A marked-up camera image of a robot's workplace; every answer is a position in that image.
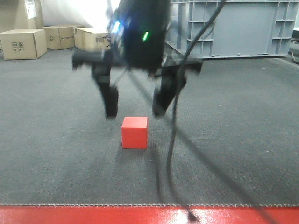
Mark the grey plastic crate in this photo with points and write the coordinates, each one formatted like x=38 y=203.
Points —
x=243 y=28

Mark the dark grey table mat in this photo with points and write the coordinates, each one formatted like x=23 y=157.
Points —
x=239 y=118

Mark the left cardboard box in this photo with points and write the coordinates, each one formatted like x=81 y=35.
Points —
x=23 y=44

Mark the right cardboard box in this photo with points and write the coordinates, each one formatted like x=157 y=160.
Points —
x=91 y=39

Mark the tall cardboard box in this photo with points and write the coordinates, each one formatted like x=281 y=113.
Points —
x=20 y=14

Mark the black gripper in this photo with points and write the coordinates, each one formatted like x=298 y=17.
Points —
x=136 y=35

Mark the red magnetic cube block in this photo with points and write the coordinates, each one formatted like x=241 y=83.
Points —
x=134 y=133

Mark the red table edge strip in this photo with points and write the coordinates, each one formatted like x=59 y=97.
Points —
x=42 y=214

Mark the middle cardboard box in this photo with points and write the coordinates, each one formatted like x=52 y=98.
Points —
x=60 y=36

